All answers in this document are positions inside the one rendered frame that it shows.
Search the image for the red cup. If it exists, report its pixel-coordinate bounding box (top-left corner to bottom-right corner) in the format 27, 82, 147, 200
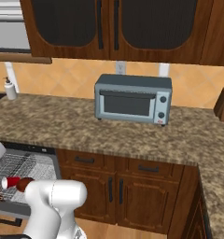
1, 176, 22, 190

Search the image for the brown bowl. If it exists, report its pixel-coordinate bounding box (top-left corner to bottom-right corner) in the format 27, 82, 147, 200
16, 176, 35, 193

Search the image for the brown wooden cupboard door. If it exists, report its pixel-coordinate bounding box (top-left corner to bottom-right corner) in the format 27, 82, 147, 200
59, 168, 118, 225
115, 173, 181, 235

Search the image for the white soap dispenser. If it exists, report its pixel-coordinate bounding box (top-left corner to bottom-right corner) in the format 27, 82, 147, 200
4, 77, 18, 101

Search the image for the brown wooden window sill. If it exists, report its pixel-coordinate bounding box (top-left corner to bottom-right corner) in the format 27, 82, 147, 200
0, 50, 53, 65

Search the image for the brown wooden drawer front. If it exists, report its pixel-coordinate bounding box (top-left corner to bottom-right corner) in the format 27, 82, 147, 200
114, 156, 186, 182
56, 148, 117, 175

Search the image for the window with blinds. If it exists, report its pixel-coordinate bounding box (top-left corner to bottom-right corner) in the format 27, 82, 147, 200
0, 0, 32, 53

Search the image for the grey toaster oven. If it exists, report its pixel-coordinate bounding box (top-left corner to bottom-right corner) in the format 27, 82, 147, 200
93, 73, 174, 127

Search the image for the brown wooden corner cupboard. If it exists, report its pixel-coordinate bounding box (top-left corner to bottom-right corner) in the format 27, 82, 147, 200
180, 183, 212, 239

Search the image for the wire dishwasher rack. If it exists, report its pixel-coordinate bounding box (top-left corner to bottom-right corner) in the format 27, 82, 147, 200
0, 151, 37, 202

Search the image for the black dishwasher door handle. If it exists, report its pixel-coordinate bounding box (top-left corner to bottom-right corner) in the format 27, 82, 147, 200
0, 216, 23, 228

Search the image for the black drawer handle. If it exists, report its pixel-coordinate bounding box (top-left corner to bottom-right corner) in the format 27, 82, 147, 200
137, 164, 161, 174
74, 156, 96, 164

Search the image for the black cupboard door handle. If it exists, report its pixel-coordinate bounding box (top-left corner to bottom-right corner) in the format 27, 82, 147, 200
107, 176, 114, 204
118, 178, 124, 205

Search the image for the white wall outlet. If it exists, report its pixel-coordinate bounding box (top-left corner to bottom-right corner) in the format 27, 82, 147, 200
115, 60, 128, 76

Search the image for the black wall cupboard handle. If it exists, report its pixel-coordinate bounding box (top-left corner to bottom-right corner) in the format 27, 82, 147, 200
96, 0, 105, 50
113, 0, 120, 51

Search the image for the brown wooden wall cupboard panel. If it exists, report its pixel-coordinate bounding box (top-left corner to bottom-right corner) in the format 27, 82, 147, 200
199, 0, 224, 67

